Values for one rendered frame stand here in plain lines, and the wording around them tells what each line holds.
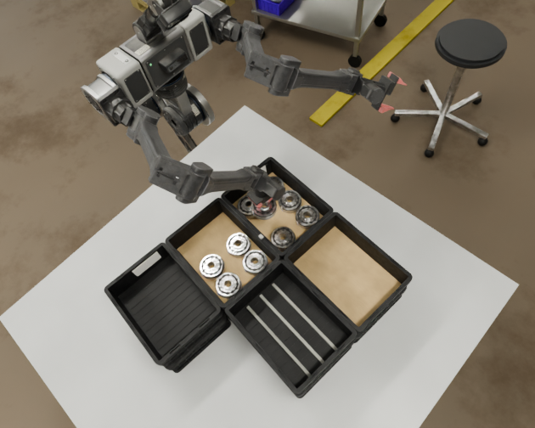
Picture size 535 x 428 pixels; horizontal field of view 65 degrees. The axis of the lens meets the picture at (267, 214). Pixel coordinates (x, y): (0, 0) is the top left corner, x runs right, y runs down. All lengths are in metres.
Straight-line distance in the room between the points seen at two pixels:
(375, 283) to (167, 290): 0.84
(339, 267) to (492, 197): 1.55
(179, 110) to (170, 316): 0.83
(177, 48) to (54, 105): 2.56
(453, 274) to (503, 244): 1.00
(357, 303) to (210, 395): 0.68
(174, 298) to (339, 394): 0.75
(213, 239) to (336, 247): 0.53
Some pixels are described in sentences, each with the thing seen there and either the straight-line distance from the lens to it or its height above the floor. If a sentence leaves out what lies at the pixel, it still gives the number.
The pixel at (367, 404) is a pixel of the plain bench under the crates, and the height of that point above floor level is 0.70.
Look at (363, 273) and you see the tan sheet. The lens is 1.73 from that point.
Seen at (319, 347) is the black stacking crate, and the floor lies 0.83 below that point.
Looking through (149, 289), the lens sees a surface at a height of 0.83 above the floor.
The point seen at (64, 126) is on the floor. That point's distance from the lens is 3.83.
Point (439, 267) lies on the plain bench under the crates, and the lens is 1.94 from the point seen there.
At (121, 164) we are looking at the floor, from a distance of 3.34.
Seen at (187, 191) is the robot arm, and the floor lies 1.54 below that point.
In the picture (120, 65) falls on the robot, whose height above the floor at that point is 1.53.
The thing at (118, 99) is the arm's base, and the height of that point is 1.49.
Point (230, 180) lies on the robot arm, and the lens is 1.26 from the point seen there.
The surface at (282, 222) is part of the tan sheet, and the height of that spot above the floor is 0.83.
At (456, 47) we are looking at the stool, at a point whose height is 0.71.
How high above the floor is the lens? 2.44
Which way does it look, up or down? 61 degrees down
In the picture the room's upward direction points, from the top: 12 degrees counter-clockwise
